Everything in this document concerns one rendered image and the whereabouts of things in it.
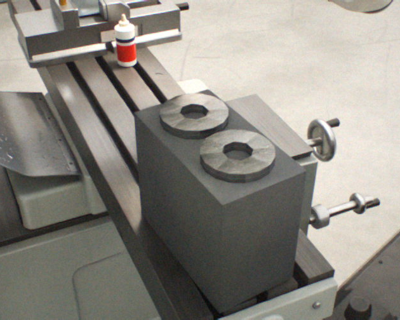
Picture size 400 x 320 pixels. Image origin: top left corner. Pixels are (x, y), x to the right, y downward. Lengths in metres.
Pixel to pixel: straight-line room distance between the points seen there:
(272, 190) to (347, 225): 1.65
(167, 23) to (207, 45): 2.08
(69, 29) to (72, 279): 0.52
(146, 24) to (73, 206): 0.44
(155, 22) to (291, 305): 0.77
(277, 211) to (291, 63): 2.62
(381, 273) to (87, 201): 0.63
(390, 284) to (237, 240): 0.68
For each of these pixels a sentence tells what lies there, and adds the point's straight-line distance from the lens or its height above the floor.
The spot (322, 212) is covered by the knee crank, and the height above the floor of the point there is 0.55.
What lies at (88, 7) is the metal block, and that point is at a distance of 1.36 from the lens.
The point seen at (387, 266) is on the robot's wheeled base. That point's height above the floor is 0.59.
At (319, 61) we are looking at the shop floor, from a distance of 3.37.
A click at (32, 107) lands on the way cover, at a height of 0.87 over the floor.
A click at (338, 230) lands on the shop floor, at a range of 2.31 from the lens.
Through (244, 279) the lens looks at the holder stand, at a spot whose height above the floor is 0.99.
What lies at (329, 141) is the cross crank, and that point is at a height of 0.67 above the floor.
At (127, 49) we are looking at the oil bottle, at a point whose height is 0.98.
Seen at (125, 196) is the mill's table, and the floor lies 0.94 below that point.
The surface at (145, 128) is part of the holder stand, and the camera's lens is 0.79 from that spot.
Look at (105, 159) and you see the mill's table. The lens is 1.05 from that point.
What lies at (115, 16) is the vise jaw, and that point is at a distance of 1.35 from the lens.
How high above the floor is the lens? 1.57
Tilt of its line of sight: 37 degrees down
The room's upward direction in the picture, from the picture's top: straight up
